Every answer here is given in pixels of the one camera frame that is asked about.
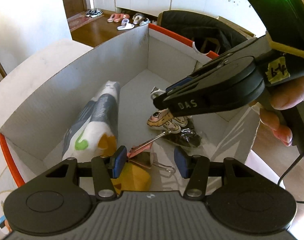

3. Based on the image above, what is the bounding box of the pink binder clip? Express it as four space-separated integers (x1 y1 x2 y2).
127 131 175 174

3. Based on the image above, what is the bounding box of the white sausage packet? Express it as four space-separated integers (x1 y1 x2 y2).
0 215 12 234

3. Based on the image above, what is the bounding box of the grey white snack bag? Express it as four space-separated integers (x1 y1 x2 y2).
62 81 120 162

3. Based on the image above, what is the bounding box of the white charging cable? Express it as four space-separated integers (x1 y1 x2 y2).
150 86 167 100

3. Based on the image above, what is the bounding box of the black item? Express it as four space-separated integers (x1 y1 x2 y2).
164 119 202 148

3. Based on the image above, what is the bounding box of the red cardboard box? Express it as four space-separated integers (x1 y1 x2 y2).
0 23 262 193

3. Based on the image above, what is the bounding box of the person right hand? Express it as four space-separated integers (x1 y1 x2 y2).
260 76 304 147

